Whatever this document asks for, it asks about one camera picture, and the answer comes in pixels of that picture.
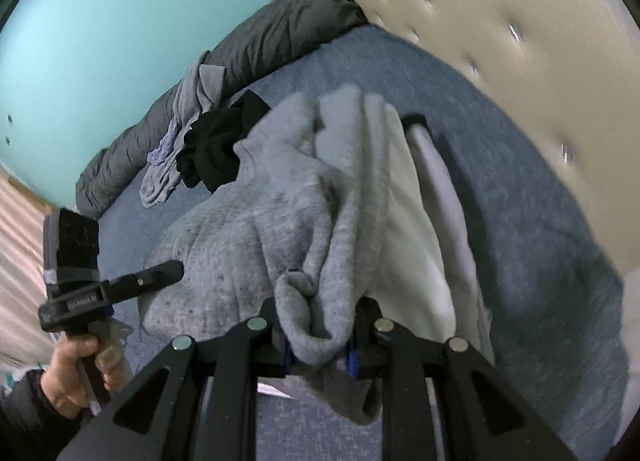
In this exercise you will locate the cream tufted headboard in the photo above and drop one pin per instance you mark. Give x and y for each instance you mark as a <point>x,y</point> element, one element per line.
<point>500,16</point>

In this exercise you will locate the dark grey rolled duvet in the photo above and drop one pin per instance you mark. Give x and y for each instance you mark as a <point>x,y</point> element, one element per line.
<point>275,31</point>

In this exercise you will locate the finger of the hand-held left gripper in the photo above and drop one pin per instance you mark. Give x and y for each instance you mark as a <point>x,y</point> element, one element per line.
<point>145,281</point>

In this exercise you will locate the light grey ribbed garment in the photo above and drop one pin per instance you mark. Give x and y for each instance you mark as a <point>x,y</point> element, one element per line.
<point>190,96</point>

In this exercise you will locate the pale lavender grey t-shirt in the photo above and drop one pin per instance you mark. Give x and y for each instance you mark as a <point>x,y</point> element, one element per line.
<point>445,201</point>

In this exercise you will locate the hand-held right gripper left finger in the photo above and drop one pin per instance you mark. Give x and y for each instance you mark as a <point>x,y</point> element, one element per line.
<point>272,356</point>

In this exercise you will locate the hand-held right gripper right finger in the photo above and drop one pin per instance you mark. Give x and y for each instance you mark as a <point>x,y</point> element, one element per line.
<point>353,361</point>

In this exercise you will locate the bed with blue sheet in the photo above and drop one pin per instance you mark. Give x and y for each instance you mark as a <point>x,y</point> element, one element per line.
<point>525,241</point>

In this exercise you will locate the black garment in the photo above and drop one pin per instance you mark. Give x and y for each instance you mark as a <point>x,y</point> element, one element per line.
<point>215,146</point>

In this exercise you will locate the grey fleece-lined sweater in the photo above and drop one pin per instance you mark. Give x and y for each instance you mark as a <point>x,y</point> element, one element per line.
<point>280,221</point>

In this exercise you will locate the person's left forearm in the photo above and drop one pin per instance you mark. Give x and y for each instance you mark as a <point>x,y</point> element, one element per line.
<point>30,421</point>

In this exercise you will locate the pale pleated curtain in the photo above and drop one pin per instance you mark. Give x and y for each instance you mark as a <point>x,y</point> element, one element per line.
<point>20,251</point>

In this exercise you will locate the blue striped cloth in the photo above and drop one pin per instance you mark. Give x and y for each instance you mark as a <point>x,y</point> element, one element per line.
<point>162,153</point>

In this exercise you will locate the person's left hand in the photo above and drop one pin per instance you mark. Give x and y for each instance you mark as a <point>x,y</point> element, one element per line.
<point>65,376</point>

